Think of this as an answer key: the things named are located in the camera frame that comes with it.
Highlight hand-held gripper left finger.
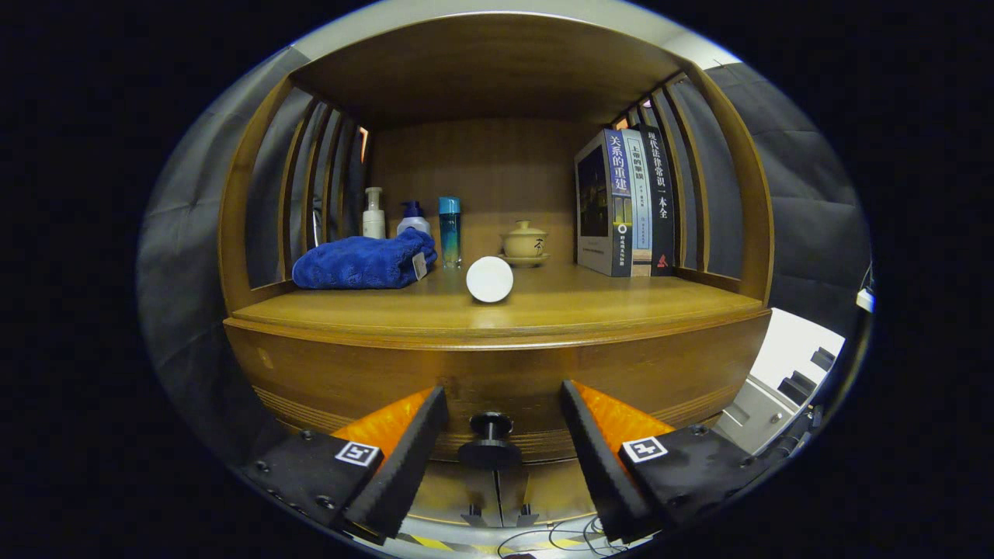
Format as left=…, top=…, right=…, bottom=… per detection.
left=241, top=386, right=450, bottom=544

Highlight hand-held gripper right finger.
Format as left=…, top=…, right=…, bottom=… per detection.
left=561, top=379, right=777, bottom=544

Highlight white bottle blue pump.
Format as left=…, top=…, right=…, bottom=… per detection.
left=397, top=200, right=432, bottom=238

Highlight wooden cabinet door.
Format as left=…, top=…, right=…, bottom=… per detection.
left=408, top=464, right=502, bottom=525
left=497, top=464, right=603, bottom=523

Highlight beige lidded teacup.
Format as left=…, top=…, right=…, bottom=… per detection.
left=501, top=220, right=548, bottom=258

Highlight black round drawer knob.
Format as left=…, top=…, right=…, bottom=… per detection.
left=458, top=412, right=523, bottom=470

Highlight yellow black floor tape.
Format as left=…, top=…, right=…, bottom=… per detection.
left=396, top=530, right=575, bottom=554

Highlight black floor cables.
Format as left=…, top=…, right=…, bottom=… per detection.
left=497, top=516, right=622, bottom=556

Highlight blue folded towel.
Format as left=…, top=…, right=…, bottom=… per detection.
left=292, top=227, right=438, bottom=290

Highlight wooden cabinet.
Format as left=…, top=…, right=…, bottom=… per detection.
left=217, top=12, right=776, bottom=529

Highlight wooden countertop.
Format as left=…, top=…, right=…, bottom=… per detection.
left=231, top=260, right=766, bottom=339

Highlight teal blue bottle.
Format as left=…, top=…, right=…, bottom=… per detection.
left=438, top=196, right=463, bottom=269

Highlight blue spine book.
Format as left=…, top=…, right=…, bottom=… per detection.
left=575, top=129, right=634, bottom=278

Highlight white cleanser tube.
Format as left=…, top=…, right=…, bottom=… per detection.
left=466, top=256, right=515, bottom=304

